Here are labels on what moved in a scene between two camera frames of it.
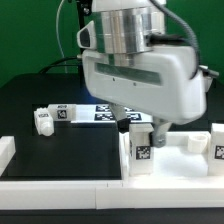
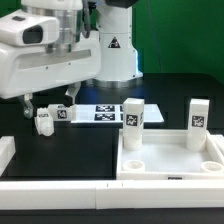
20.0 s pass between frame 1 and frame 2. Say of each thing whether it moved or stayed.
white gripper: moved
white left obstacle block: stayed
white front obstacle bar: stayed
